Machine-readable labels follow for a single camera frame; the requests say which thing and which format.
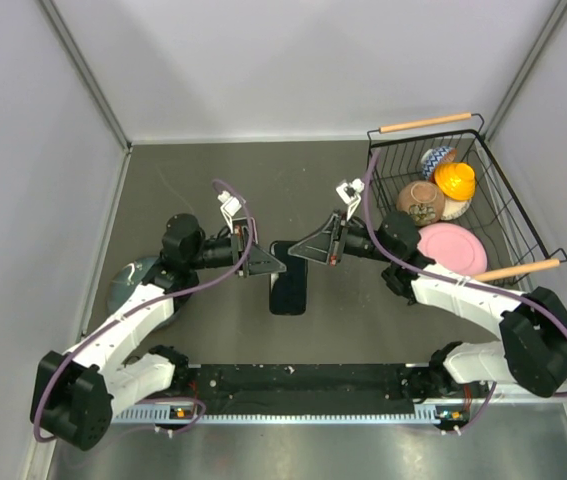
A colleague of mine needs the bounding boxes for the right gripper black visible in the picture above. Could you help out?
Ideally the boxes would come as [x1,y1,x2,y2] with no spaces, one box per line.
[290,211,396,268]

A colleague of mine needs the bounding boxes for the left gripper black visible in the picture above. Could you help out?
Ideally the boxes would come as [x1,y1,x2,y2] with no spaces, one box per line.
[187,223,286,276]

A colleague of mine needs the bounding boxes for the black phone case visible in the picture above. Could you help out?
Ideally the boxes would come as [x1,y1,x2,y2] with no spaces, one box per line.
[267,240,310,317]

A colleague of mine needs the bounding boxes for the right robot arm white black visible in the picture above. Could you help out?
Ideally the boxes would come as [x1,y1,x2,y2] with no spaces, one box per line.
[288,211,567,398]

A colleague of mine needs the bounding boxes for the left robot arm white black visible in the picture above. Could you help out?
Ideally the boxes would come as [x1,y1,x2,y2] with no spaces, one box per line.
[30,214,287,451]

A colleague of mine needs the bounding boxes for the brown ceramic bowl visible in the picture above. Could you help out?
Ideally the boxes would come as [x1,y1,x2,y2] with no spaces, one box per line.
[396,181,445,227]

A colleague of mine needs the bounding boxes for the grey blue bowl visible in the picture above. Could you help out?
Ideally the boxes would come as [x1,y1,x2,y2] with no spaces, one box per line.
[106,256,199,315]

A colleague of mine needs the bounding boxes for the pink plate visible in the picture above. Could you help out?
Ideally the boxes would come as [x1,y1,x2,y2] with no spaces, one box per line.
[418,222,488,276]

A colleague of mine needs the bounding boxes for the white ceramic bowl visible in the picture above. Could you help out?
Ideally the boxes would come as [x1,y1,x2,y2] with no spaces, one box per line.
[440,196,472,221]

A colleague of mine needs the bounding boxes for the blue white patterned bowl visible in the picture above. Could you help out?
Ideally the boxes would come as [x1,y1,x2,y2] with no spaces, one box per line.
[420,146,457,180]

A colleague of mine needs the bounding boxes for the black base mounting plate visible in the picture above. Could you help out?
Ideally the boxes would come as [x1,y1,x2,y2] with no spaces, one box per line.
[132,362,469,416]

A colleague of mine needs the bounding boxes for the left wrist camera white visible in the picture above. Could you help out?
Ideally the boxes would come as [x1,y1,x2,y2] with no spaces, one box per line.
[217,190,245,229]

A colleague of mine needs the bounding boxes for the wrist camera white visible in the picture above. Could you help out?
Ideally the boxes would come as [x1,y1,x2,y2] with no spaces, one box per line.
[335,178,365,221]
[217,190,245,229]

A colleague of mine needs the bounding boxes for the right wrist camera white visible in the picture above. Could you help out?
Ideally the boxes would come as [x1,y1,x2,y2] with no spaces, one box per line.
[335,178,365,221]

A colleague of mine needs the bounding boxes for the black wire basket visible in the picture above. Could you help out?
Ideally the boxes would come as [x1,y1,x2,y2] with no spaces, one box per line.
[367,112,567,270]

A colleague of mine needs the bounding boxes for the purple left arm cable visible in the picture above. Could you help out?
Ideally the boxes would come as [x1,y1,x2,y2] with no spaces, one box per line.
[30,178,257,444]

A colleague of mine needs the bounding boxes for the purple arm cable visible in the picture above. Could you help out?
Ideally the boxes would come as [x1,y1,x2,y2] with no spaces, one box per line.
[362,149,567,434]
[30,178,257,444]

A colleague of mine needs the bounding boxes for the aluminium frame rail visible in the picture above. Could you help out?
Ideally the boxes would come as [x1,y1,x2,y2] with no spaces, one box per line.
[37,362,567,426]

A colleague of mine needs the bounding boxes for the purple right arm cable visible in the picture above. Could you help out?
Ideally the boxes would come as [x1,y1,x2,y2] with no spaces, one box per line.
[362,149,567,434]

